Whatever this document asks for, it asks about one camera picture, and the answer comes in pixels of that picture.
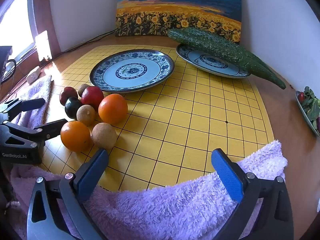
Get small vegetable dish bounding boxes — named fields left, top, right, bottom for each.
left=295, top=90, right=320, bottom=137

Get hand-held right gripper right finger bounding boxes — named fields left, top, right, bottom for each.
left=211, top=148, right=295, bottom=240

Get orange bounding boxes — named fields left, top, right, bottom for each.
left=98, top=94, right=128, bottom=125
left=60, top=121, right=92, bottom=152

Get green cucumber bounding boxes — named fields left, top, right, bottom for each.
left=167, top=28, right=287, bottom=90
left=212, top=34, right=273, bottom=75

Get black plum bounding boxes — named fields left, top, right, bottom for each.
left=65, top=97, right=83, bottom=119

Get blue and white patterned plate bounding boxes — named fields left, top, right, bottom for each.
left=89, top=49, right=175, bottom=94
left=176, top=44, right=251, bottom=79

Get purple fluffy towel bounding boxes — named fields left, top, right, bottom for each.
left=10, top=140, right=288, bottom=240
left=17, top=75, right=53, bottom=130

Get yellow grid game board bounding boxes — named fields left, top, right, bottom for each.
left=40, top=45, right=275, bottom=192

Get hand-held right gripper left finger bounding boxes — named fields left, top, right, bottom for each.
left=26, top=149, right=110, bottom=240

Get window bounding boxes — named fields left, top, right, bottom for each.
left=0, top=0, right=38, bottom=63

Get black cable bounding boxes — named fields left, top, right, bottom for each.
left=58, top=30, right=117, bottom=54

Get small red apple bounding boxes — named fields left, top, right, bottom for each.
left=59, top=87, right=78, bottom=105

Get white power adapter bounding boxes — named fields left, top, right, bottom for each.
left=26, top=66, right=41, bottom=84

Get sunflower field painting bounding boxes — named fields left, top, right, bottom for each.
left=115, top=0, right=242, bottom=43

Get green leafy vegetables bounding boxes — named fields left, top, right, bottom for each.
left=300, top=86, right=320, bottom=120

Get black ribbed loop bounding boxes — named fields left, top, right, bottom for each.
left=1, top=59, right=17, bottom=80

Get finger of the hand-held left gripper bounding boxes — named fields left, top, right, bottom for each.
left=0, top=119, right=69, bottom=147
left=0, top=98, right=46, bottom=121

